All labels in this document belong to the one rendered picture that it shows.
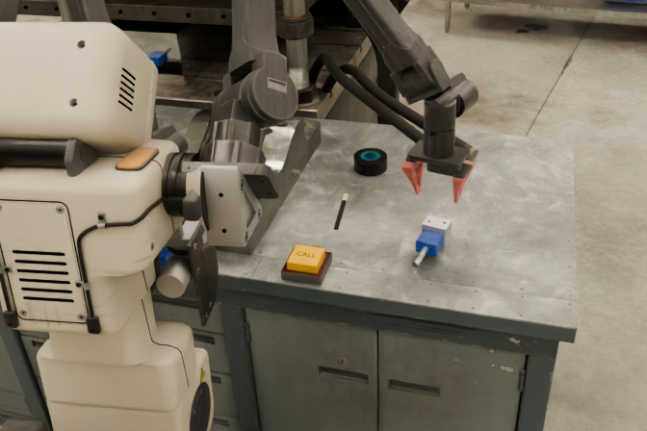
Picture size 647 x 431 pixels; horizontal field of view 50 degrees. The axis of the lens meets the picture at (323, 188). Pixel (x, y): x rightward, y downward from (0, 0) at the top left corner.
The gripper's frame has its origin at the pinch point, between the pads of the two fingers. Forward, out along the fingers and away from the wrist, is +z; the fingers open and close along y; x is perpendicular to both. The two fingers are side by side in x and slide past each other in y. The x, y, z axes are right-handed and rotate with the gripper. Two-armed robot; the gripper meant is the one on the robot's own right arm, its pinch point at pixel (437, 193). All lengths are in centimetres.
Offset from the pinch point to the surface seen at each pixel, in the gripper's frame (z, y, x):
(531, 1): 70, 65, -347
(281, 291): 14.6, 22.5, 23.2
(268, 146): 1.5, 42.6, -5.8
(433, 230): 8.1, 0.2, 1.0
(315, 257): 8.6, 17.7, 17.7
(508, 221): 12.9, -10.7, -14.6
